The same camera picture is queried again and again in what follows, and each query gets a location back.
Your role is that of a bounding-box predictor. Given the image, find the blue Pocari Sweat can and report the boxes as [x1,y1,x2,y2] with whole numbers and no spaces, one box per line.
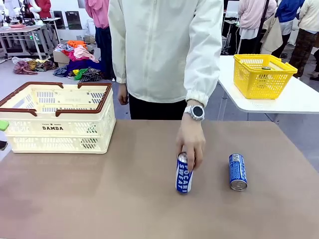
[175,151,195,195]
[228,153,248,192]

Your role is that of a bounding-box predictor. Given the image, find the yellow plastic basket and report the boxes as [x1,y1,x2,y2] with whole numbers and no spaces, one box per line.
[233,54,298,100]

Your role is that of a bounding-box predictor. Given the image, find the person's right hand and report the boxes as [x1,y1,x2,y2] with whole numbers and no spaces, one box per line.
[117,83,130,106]

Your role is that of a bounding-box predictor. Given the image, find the person's left hand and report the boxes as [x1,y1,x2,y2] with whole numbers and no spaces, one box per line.
[175,113,207,172]

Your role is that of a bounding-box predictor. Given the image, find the patterned clothes pile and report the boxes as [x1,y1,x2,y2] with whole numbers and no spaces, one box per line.
[11,56,57,76]

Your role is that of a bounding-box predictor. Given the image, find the cardboard box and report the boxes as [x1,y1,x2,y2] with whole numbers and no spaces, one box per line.
[52,48,71,68]

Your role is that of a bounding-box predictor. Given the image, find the grey workbench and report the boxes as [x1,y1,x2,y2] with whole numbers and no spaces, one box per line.
[0,18,62,60]

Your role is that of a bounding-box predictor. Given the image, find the colourful clothes pile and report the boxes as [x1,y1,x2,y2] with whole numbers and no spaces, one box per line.
[53,39,106,83]

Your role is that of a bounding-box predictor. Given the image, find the person in red top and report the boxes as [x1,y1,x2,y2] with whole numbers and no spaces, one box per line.
[26,0,52,19]

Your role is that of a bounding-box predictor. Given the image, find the black panel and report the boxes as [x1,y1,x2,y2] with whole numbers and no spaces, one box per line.
[65,10,83,31]

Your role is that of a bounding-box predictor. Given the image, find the person in pink top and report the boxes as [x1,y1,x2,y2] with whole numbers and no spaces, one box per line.
[84,0,116,81]

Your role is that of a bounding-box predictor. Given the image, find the black trousers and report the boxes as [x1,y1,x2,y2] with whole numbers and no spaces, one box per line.
[128,93,188,121]

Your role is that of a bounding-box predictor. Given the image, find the cream zip jacket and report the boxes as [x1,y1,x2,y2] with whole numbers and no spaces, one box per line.
[108,0,224,108]

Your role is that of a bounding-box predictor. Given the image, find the silver wristwatch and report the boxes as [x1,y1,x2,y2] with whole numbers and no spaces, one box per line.
[183,104,206,121]

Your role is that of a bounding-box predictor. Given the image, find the person in pale pink jacket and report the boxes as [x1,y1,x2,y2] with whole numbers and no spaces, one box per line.
[237,0,278,56]

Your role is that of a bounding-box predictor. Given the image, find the white side table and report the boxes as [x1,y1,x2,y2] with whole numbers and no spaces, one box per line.
[217,55,319,115]

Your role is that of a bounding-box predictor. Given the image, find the beige coat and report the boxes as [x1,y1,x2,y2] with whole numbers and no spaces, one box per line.
[260,14,284,56]

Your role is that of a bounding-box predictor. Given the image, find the person in blue top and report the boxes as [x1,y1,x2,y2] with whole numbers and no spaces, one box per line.
[271,0,306,58]

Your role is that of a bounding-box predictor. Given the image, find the person with brown trousers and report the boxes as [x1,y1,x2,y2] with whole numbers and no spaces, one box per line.
[288,0,319,78]

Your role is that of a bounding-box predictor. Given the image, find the cream basket with brown handles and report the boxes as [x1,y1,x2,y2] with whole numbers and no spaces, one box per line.
[0,82,117,154]

